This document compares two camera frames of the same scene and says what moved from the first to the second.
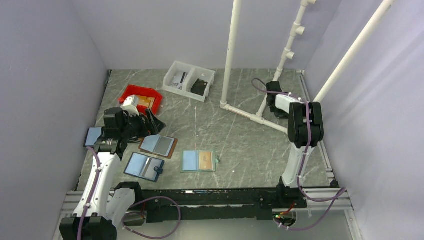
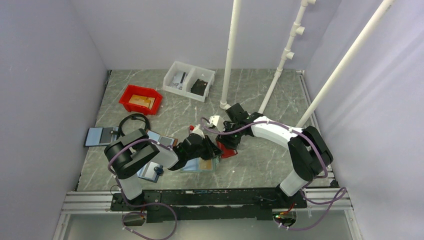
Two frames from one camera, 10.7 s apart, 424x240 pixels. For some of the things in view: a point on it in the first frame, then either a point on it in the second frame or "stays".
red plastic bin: [134, 90] stays
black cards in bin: [199, 87] stays
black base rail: [196, 205] stays
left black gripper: [154, 126] → [212, 150]
